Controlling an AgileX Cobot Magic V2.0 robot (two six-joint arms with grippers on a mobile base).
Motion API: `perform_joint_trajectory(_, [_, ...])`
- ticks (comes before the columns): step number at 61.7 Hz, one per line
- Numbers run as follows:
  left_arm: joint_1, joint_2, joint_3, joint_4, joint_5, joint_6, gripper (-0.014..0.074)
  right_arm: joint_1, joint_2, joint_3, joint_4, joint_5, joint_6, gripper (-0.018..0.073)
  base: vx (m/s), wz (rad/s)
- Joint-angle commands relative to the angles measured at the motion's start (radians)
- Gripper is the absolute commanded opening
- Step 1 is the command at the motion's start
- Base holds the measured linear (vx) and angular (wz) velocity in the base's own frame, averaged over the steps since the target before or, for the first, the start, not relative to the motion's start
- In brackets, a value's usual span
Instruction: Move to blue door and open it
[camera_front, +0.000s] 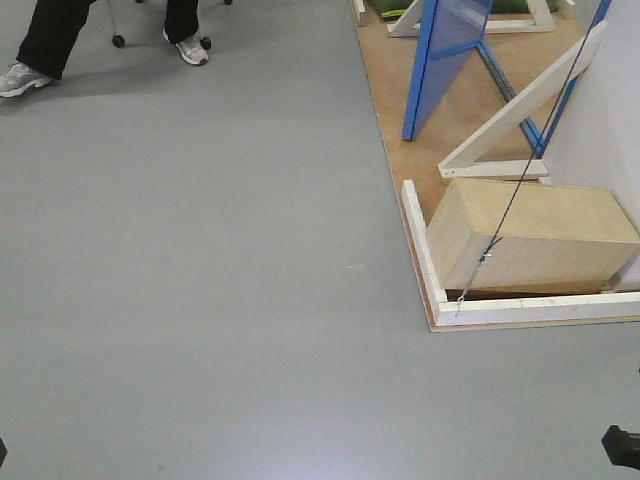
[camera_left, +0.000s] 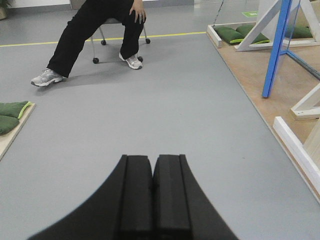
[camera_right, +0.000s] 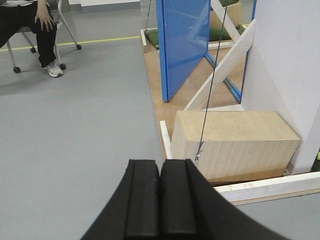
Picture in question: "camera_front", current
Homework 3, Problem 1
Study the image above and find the blue door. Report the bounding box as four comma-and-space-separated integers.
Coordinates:
402, 0, 493, 141

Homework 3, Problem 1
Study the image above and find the white wooden diagonal brace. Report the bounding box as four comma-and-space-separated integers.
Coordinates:
438, 21, 607, 182

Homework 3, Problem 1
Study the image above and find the light wooden box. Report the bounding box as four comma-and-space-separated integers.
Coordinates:
426, 178, 639, 294

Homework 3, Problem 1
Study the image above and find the plywood base platform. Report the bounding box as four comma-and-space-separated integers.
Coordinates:
349, 0, 640, 333

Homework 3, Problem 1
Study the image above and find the far white wooden brace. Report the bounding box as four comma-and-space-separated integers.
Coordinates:
349, 0, 555, 38

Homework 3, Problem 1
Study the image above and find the green sandbag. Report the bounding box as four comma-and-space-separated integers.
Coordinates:
366, 0, 414, 22
491, 0, 560, 14

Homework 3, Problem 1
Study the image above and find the wheeled chair base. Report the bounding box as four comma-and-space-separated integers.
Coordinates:
104, 0, 213, 51

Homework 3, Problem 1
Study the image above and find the person in black trousers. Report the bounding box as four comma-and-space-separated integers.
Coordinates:
1, 0, 208, 98

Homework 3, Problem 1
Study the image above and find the black robot part right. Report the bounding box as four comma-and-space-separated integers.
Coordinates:
601, 425, 640, 470

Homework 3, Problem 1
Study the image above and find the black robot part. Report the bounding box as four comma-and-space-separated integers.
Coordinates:
0, 439, 7, 466
601, 425, 640, 470

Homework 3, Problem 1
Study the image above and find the black robot part left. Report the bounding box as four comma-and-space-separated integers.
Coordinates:
0, 439, 7, 466

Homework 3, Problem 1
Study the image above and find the black tension rope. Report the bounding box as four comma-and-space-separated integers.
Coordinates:
453, 0, 604, 318

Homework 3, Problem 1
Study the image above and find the white panel wall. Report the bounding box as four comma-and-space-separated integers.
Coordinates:
542, 0, 640, 294

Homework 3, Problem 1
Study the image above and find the white wooden border rail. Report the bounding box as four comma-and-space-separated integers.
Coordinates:
401, 180, 639, 332

